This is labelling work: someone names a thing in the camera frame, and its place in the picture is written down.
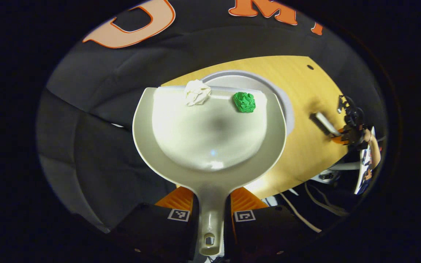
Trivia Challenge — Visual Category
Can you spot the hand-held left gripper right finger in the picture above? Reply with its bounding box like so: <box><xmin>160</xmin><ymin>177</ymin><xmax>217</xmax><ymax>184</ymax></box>
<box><xmin>224</xmin><ymin>186</ymin><xmax>308</xmax><ymax>263</ymax></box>

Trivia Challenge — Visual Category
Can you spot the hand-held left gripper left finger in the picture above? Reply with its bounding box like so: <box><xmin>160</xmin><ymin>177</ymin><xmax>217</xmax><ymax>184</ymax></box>
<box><xmin>110</xmin><ymin>186</ymin><xmax>199</xmax><ymax>263</ymax></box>

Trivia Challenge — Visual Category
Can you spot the small white broom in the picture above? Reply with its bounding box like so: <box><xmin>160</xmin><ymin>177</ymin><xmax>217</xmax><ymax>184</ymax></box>
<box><xmin>310</xmin><ymin>112</ymin><xmax>341</xmax><ymax>138</ymax></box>

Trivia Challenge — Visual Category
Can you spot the white dustpan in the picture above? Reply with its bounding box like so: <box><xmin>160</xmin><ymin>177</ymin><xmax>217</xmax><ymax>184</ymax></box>
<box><xmin>132</xmin><ymin>85</ymin><xmax>288</xmax><ymax>256</ymax></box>

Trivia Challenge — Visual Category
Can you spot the green paper ball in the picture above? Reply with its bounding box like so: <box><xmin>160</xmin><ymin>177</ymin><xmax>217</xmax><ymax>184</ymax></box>
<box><xmin>232</xmin><ymin>92</ymin><xmax>257</xmax><ymax>114</ymax></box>

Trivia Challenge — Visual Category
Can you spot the white ribbed garbage bin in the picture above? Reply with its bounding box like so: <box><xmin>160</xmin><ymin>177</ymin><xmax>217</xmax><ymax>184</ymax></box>
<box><xmin>200</xmin><ymin>70</ymin><xmax>295</xmax><ymax>136</ymax></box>

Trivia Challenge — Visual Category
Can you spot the white paper ball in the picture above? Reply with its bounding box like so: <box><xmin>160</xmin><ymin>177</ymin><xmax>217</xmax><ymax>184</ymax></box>
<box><xmin>184</xmin><ymin>79</ymin><xmax>212</xmax><ymax>107</ymax></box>

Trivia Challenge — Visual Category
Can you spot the black backdrop cloth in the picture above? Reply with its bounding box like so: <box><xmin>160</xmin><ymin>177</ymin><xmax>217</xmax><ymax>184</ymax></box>
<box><xmin>37</xmin><ymin>0</ymin><xmax>386</xmax><ymax>234</ymax></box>

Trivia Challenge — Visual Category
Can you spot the white cable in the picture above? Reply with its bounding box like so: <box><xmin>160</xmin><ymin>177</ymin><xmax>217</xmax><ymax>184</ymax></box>
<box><xmin>279</xmin><ymin>192</ymin><xmax>322</xmax><ymax>233</ymax></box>

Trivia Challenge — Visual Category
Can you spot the grey cable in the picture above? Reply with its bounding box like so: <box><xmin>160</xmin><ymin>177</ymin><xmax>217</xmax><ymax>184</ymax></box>
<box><xmin>304</xmin><ymin>182</ymin><xmax>350</xmax><ymax>217</ymax></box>

